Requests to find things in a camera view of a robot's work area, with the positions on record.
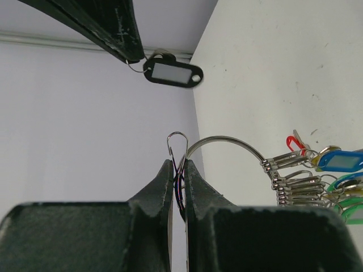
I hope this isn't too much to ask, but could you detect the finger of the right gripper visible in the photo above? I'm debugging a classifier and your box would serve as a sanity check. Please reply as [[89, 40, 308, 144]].
[[23, 0, 145, 64]]

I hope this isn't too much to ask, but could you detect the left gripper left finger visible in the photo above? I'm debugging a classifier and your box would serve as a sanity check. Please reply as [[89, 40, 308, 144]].
[[1, 160, 174, 271]]

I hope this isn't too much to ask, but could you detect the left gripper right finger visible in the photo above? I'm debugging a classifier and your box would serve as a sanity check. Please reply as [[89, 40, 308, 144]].
[[185, 160, 356, 271]]

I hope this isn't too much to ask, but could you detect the key with black tag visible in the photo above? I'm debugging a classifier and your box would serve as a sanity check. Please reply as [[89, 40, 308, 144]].
[[125, 49, 204, 89]]

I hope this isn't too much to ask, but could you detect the key with red tag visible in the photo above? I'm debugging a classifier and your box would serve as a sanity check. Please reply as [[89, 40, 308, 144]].
[[286, 130, 309, 155]]

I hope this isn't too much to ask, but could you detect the large keyring with coloured keys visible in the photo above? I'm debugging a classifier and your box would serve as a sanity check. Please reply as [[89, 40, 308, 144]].
[[174, 131, 362, 225]]

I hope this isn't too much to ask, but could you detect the left aluminium frame post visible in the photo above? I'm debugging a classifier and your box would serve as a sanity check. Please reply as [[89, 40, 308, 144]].
[[1, 30, 193, 62]]

